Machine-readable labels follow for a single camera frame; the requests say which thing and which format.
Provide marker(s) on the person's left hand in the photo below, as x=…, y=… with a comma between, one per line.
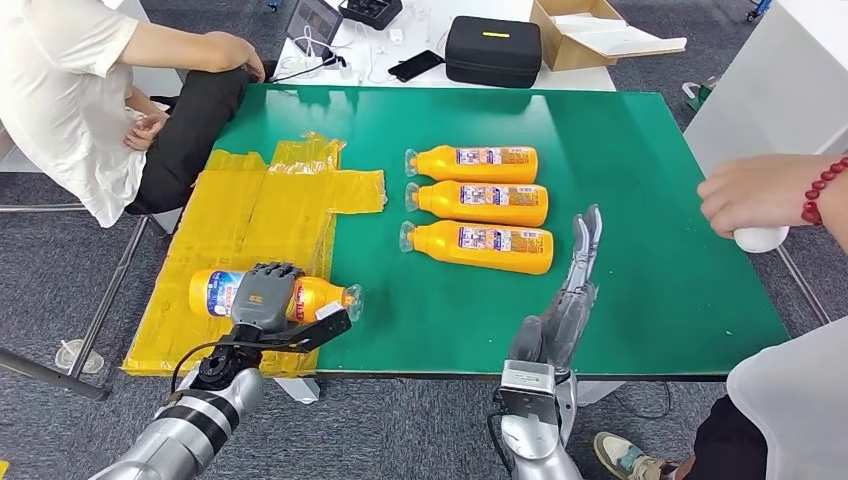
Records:
x=245, y=54

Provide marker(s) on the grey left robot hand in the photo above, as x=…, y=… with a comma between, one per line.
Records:
x=262, y=301

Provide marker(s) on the person's right hand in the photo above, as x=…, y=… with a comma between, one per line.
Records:
x=755, y=192
x=146, y=131

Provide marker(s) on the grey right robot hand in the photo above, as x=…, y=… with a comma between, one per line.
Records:
x=570, y=324

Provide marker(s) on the orange detergent bottle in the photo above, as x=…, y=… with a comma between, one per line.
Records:
x=450, y=164
x=318, y=298
x=444, y=244
x=450, y=202

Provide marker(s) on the person's right forearm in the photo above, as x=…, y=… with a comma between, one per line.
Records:
x=140, y=102
x=836, y=212

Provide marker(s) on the person's left forearm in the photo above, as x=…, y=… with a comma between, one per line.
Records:
x=172, y=50

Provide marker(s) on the blue caster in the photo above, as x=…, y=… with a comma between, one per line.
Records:
x=274, y=5
x=760, y=9

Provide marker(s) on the white table foot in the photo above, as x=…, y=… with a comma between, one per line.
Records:
x=599, y=393
x=301, y=392

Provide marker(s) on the dark tablet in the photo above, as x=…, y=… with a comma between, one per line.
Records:
x=316, y=20

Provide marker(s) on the yellow taped cardboard mat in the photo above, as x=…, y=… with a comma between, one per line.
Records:
x=232, y=218

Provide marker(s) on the black plug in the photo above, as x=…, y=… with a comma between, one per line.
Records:
x=334, y=60

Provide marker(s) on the white table with metal legs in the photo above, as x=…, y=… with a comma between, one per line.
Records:
x=762, y=99

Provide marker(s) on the person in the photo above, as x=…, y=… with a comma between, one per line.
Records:
x=60, y=93
x=788, y=411

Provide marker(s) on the green and white object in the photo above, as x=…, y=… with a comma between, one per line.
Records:
x=701, y=96

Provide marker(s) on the black tray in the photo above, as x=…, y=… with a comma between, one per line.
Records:
x=371, y=12

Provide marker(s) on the pale sneaker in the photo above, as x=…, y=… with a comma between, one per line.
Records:
x=626, y=457

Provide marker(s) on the white adapter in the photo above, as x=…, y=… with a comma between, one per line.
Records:
x=397, y=36

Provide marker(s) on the black smartphone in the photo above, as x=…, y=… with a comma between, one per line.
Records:
x=416, y=66

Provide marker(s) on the white desk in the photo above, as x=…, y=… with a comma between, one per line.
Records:
x=424, y=23

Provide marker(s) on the clear plastic cup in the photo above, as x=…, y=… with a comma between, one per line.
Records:
x=79, y=358

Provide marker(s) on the white flat sheet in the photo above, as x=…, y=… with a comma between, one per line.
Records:
x=616, y=40

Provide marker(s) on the open cardboard box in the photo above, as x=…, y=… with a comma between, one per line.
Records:
x=583, y=61

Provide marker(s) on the black zip case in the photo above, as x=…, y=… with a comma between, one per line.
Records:
x=493, y=53

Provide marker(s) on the yellow floor piece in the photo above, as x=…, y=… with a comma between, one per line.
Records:
x=3, y=472

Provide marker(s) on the white bench with metal frame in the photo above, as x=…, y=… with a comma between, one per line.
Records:
x=162, y=79

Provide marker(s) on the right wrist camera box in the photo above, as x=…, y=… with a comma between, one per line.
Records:
x=526, y=391

